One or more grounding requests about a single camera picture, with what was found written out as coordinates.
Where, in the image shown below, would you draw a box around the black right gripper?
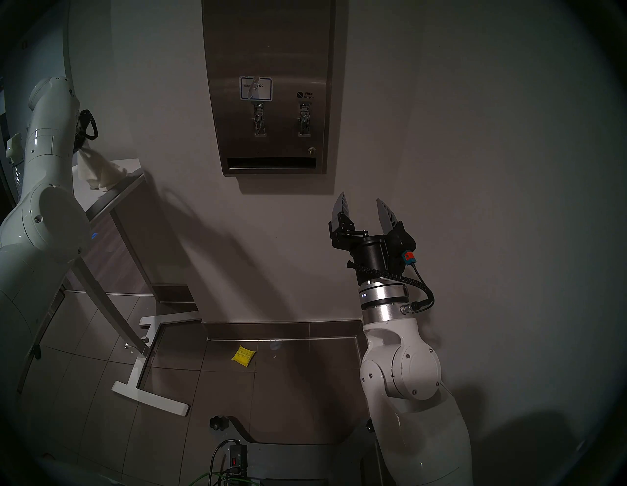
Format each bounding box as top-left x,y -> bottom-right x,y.
328,192 -> 417,286

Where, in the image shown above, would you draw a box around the white cloth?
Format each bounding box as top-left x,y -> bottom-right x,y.
72,146 -> 128,193

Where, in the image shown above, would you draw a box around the white label with blue border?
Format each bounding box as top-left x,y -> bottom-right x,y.
239,75 -> 273,102

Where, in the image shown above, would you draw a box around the white table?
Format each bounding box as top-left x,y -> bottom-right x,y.
64,158 -> 202,418

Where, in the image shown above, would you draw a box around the black box with red light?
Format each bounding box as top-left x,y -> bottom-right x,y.
227,443 -> 248,474

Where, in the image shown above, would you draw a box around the spray bottle with blue liquid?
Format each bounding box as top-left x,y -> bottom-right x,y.
4,133 -> 25,196

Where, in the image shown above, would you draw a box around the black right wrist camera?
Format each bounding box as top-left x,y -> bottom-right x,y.
391,234 -> 418,272

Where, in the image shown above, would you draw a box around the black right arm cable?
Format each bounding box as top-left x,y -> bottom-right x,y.
347,262 -> 435,315

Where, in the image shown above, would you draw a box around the stainless steel wall dispenser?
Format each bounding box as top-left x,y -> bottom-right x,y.
201,0 -> 338,175

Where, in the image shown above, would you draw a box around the black cable at base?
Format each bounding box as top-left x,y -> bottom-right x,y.
210,439 -> 241,486

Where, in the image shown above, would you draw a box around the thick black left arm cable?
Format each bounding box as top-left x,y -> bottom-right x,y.
73,110 -> 99,153

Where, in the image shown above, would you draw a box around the green cable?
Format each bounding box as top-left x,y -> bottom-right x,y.
195,469 -> 251,486

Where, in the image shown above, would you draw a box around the grey door frame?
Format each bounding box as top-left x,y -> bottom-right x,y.
61,0 -> 74,84

